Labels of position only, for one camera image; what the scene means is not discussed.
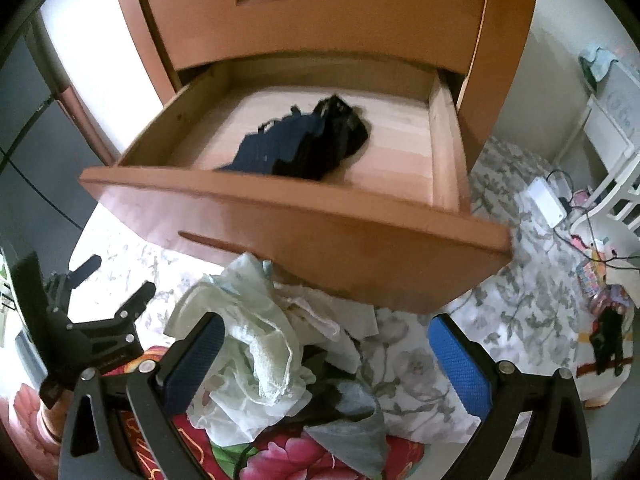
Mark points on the mint lace garment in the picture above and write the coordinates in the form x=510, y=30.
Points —
x=240, y=300

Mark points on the teal cloth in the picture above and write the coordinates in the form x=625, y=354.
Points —
x=597, y=62

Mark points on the black cloth item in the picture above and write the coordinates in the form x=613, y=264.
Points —
x=607, y=340

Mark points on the black lace bra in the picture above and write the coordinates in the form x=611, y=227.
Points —
x=340, y=135

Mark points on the white power adapter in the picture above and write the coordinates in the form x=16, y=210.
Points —
x=545, y=200

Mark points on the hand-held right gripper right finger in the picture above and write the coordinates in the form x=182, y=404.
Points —
x=460, y=365

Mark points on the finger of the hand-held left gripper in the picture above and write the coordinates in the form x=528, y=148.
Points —
x=85, y=270
x=135, y=300

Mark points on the grey garment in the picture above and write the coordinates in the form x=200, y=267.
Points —
x=350, y=440

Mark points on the red floral blanket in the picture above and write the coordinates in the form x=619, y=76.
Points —
x=300, y=455

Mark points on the grey floral blanket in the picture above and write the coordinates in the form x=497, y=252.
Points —
x=500, y=285

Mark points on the wooden nightstand with drawers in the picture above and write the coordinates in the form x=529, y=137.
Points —
x=350, y=25

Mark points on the colourful printed cloth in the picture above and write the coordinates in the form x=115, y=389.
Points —
x=600, y=280

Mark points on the white plastic rack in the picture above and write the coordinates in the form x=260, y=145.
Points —
x=610, y=160

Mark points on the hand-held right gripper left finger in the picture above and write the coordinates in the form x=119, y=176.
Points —
x=195, y=360

